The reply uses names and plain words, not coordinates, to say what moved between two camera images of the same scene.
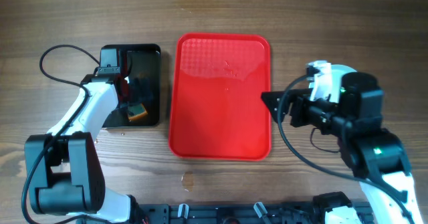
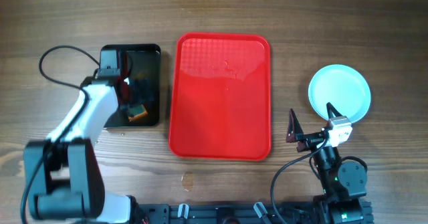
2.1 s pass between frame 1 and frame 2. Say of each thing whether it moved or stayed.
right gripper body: moved
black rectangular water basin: stayed
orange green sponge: stayed
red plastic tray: stayed
